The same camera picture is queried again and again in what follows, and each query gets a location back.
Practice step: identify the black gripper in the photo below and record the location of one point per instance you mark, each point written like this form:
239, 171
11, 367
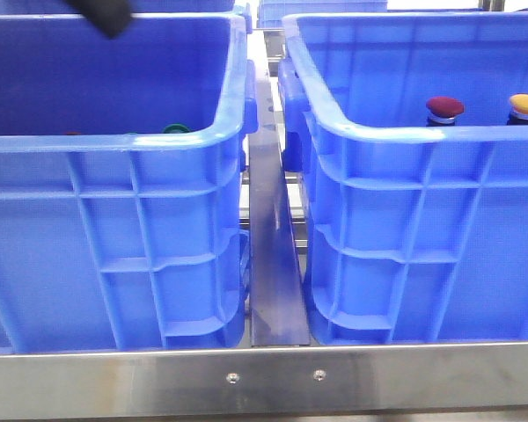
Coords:
110, 17

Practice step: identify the red push button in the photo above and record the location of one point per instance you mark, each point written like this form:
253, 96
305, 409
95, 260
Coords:
443, 111

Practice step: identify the yellow push button tall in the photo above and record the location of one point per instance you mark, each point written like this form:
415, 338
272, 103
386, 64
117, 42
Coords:
518, 115

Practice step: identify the blue bin with buttons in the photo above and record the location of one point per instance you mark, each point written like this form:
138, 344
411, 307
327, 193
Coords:
113, 235

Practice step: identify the green push button right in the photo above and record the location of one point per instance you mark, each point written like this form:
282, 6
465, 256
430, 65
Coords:
176, 128

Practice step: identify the steel divider bar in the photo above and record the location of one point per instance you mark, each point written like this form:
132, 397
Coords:
277, 310

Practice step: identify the blue destination bin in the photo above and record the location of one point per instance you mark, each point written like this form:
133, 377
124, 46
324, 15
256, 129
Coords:
416, 234

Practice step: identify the steel front rail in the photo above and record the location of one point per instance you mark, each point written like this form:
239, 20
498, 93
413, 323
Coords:
284, 380

